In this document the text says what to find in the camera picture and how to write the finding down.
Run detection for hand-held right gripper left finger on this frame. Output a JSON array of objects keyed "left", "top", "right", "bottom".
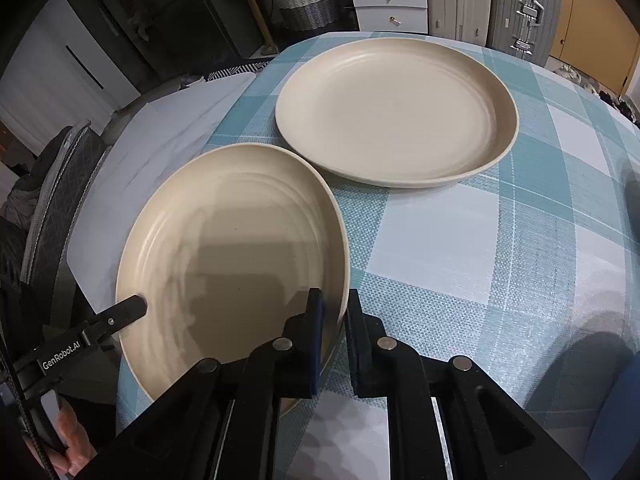
[{"left": 92, "top": 287, "right": 326, "bottom": 480}]

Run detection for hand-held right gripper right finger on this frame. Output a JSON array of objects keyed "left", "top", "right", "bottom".
[{"left": 346, "top": 287, "right": 587, "bottom": 480}]

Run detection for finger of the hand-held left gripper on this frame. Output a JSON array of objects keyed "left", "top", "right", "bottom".
[{"left": 95, "top": 295, "right": 149, "bottom": 335}]

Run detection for cream plate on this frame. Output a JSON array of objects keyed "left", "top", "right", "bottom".
[
  {"left": 275, "top": 36, "right": 521, "bottom": 189},
  {"left": 115, "top": 142, "right": 351, "bottom": 418}
]

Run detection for person's left hand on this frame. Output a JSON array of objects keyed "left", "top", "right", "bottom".
[{"left": 52, "top": 402, "right": 99, "bottom": 478}]

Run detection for teal checked tablecloth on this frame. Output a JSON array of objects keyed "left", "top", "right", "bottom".
[{"left": 116, "top": 30, "right": 640, "bottom": 480}]

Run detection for white closet door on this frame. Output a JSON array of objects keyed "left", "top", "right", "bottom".
[{"left": 0, "top": 0, "right": 144, "bottom": 161}]

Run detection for black white striped rug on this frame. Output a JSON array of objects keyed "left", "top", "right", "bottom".
[{"left": 206, "top": 59, "right": 274, "bottom": 82}]

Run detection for dark refrigerator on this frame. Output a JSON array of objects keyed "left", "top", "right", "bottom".
[{"left": 47, "top": 0, "right": 253, "bottom": 88}]

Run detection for grey white woven basket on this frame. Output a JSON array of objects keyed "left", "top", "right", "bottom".
[{"left": 270, "top": 0, "right": 342, "bottom": 34}]

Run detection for beige hard suitcase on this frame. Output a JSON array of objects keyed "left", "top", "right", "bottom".
[{"left": 429, "top": 0, "right": 497, "bottom": 49}]

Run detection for silver hard suitcase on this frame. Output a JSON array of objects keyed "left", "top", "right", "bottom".
[{"left": 487, "top": 0, "right": 565, "bottom": 64}]

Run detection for wooden door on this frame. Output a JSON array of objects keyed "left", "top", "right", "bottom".
[{"left": 549, "top": 0, "right": 640, "bottom": 102}]

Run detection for black braided cable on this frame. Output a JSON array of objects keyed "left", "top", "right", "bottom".
[{"left": 7, "top": 360, "right": 58, "bottom": 480}]

